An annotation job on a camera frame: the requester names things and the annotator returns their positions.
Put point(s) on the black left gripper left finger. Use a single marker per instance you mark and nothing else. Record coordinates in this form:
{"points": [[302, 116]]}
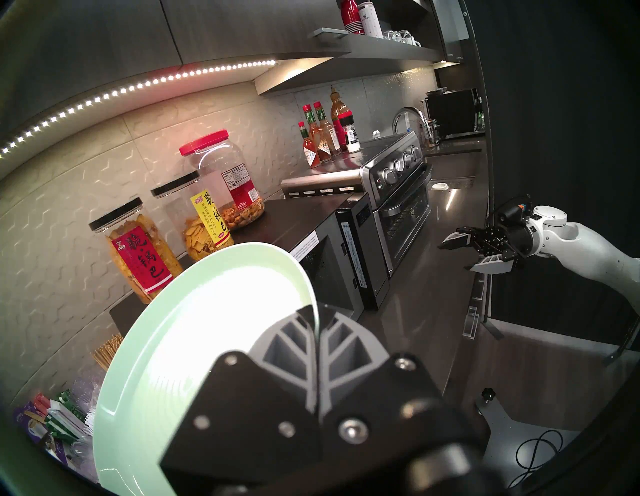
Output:
{"points": [[250, 425]]}

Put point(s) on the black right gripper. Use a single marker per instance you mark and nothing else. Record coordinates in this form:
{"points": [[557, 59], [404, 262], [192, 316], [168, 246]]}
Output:
{"points": [[505, 242]]}

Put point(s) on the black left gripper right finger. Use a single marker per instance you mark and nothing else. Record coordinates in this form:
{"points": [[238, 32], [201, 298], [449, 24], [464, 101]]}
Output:
{"points": [[390, 410]]}

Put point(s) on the light green plate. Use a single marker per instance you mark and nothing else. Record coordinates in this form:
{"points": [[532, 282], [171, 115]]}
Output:
{"points": [[200, 325]]}

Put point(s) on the black microwave oven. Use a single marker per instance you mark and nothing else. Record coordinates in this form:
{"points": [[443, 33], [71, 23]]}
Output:
{"points": [[280, 225]]}

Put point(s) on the stainless steel toaster oven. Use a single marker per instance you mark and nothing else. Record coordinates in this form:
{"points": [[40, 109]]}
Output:
{"points": [[400, 210]]}

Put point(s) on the black base knob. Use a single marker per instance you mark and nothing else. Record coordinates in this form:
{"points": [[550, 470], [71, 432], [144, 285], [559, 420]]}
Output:
{"points": [[487, 395]]}

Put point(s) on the black coffee machine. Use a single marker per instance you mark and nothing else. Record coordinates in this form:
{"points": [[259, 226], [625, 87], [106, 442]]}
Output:
{"points": [[452, 112]]}

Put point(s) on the chrome kitchen faucet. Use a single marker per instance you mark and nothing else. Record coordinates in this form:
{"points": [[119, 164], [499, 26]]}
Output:
{"points": [[400, 114]]}

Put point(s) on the wooden stir stick bundle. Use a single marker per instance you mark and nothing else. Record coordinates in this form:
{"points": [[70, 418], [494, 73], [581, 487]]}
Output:
{"points": [[107, 352]]}

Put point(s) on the pepper shaker red cap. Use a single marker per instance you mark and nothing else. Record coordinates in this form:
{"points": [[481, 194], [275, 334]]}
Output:
{"points": [[350, 135]]}

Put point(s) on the green red tea packets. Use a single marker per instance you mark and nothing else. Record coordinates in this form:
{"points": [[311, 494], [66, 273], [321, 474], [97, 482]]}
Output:
{"points": [[60, 415]]}

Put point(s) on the brown sauce bottle Tabasco label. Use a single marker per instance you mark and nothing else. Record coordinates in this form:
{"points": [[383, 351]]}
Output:
{"points": [[319, 142]]}

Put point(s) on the small red hot sauce bottle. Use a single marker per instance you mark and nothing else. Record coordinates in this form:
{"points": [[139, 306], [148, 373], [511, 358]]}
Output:
{"points": [[310, 152]]}

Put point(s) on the snack jar pink label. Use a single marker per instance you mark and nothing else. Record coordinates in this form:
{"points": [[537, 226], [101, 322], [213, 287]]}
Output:
{"points": [[142, 255]]}

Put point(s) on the snack jar yellow label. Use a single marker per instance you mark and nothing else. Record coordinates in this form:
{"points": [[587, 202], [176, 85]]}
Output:
{"points": [[207, 220]]}

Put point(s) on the purple snack bag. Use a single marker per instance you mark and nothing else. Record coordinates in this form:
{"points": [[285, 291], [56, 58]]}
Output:
{"points": [[30, 422]]}

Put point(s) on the clear jar red lid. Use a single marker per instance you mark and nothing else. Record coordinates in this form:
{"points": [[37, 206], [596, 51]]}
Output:
{"points": [[230, 175]]}

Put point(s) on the white cup stack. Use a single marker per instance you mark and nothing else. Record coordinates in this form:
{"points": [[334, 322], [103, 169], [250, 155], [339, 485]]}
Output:
{"points": [[370, 17]]}

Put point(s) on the red cup stack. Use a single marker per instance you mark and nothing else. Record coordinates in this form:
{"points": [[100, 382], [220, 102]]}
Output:
{"points": [[352, 15]]}

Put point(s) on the LED light strip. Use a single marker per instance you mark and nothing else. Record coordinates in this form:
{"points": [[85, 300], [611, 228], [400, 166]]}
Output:
{"points": [[150, 80]]}

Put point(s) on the dark upper cabinet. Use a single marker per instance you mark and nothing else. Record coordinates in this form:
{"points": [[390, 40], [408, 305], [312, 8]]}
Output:
{"points": [[150, 30]]}

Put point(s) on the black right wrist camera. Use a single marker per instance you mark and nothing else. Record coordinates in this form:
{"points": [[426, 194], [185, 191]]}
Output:
{"points": [[510, 212]]}

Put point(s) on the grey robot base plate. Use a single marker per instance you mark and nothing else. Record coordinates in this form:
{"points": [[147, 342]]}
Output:
{"points": [[505, 440]]}

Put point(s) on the dark wall shelf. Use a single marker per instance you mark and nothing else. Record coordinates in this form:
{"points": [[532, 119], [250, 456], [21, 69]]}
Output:
{"points": [[360, 55]]}

